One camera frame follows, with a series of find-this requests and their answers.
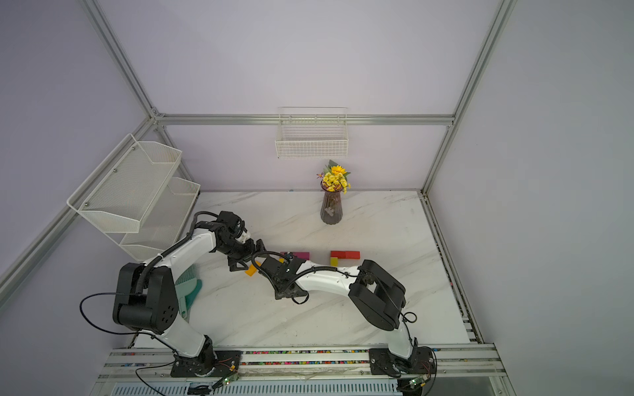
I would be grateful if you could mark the aluminium front rail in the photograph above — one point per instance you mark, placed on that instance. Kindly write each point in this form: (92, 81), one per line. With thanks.
(307, 363)

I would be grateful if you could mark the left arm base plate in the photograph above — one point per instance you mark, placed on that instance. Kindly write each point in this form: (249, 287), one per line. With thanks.
(214, 364)

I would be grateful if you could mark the orange block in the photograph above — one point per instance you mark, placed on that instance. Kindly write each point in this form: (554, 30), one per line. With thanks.
(252, 271)

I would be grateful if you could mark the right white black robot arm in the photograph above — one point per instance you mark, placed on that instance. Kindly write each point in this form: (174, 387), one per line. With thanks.
(375, 293)

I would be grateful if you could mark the white mesh shelf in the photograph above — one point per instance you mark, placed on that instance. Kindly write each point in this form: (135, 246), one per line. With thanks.
(119, 195)
(165, 223)

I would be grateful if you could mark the dark glass vase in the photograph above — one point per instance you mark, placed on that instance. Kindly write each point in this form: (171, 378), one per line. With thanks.
(331, 212)

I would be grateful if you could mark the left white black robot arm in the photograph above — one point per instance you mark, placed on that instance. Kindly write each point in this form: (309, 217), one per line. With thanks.
(146, 297)

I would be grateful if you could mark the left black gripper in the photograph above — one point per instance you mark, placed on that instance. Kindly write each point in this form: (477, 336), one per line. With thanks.
(249, 255)

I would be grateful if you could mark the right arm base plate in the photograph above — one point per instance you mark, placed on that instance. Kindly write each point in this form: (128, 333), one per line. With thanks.
(422, 361)

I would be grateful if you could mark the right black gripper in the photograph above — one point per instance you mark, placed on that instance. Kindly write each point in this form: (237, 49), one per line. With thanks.
(281, 292)

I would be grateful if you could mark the white wire wall basket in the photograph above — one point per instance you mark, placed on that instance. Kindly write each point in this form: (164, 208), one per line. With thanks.
(312, 132)

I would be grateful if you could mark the yellow flower bouquet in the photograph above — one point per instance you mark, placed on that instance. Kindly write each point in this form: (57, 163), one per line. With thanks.
(334, 178)

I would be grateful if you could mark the green dustpan brush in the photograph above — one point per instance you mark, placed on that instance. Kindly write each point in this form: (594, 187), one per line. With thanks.
(187, 288)

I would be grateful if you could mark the dark red block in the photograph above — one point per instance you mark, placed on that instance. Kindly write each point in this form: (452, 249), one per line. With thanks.
(339, 254)

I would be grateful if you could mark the upper white mesh shelf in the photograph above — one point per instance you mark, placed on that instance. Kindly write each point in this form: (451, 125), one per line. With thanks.
(119, 195)

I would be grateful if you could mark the lower white mesh shelf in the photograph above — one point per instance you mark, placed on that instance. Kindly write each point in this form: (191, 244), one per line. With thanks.
(165, 223)

